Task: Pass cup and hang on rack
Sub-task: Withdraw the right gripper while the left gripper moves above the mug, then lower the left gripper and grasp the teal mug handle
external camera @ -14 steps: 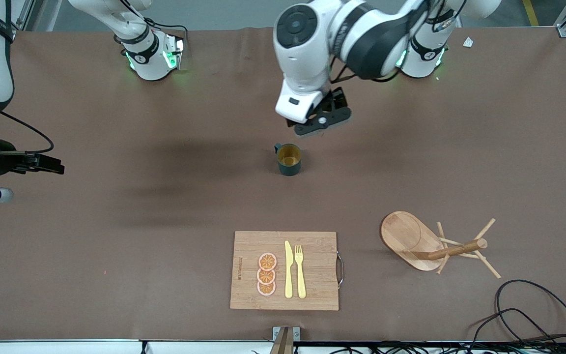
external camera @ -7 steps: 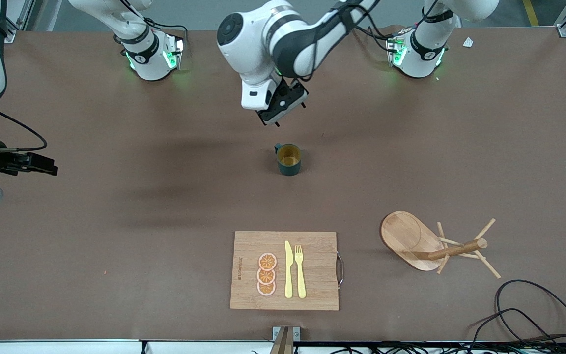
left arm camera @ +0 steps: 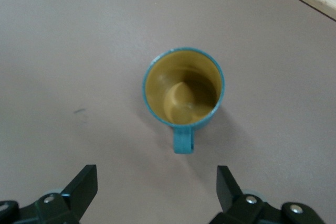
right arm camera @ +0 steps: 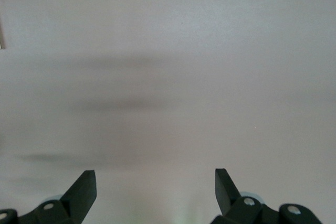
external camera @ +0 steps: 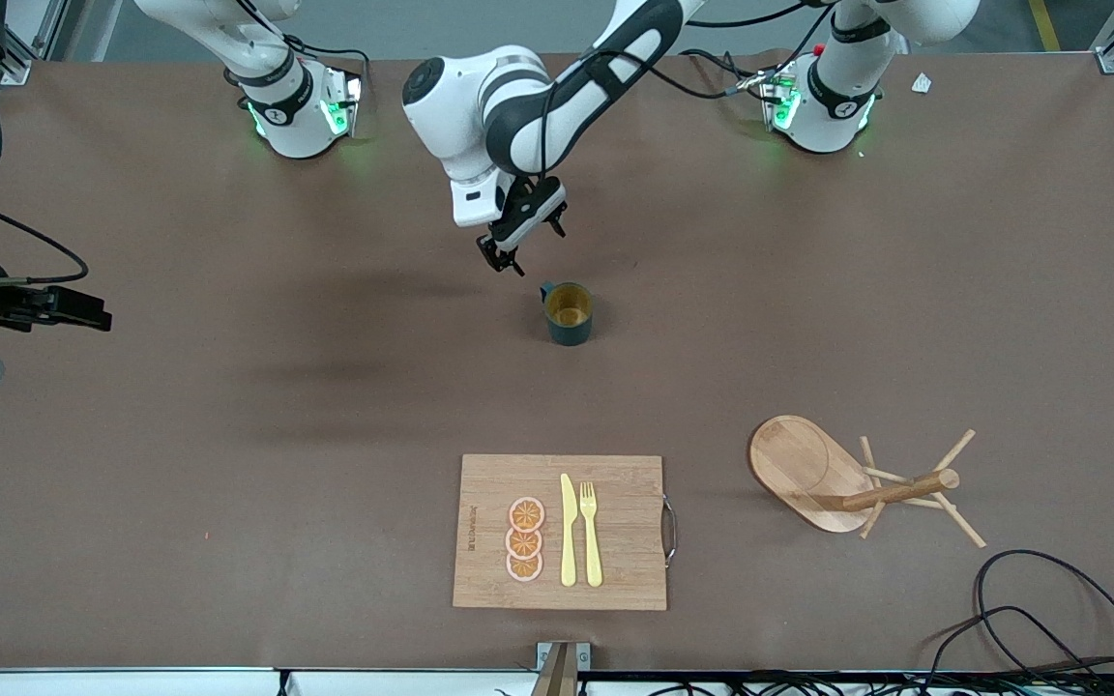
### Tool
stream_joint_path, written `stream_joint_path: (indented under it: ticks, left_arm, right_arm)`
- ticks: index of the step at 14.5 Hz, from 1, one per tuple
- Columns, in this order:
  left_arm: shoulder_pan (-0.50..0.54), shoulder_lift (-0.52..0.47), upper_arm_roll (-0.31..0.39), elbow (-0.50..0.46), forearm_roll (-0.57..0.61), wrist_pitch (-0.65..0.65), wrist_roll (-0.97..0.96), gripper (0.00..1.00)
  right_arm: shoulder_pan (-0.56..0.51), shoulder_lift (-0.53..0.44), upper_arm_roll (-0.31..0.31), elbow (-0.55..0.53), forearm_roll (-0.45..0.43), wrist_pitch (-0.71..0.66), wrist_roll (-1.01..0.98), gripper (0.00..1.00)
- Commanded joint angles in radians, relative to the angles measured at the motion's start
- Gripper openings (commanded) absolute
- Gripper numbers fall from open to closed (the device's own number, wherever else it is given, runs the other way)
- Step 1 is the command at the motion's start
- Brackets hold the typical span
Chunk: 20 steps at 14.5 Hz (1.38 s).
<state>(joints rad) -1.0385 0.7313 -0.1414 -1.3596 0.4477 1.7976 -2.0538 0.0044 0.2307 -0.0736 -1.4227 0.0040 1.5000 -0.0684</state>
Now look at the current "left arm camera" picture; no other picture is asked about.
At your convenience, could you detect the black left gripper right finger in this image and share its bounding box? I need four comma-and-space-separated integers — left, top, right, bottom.
209, 165, 324, 224

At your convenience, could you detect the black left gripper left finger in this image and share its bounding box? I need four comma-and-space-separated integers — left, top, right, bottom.
0, 164, 98, 224

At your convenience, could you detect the dark teal cup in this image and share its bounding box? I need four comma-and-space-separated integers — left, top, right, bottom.
141, 46, 226, 155

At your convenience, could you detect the brown table cover mat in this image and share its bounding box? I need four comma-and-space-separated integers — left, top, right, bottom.
0, 0, 336, 224

